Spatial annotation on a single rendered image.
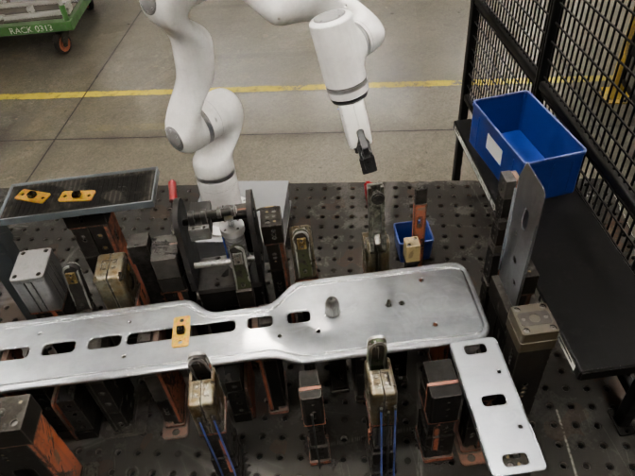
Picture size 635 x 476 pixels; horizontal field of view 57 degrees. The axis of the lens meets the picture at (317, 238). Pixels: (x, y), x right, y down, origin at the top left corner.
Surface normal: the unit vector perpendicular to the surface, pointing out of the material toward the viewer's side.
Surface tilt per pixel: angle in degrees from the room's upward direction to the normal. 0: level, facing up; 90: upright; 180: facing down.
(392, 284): 0
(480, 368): 0
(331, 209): 0
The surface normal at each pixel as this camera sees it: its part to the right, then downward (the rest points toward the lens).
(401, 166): -0.07, -0.72
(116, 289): 0.11, 0.68
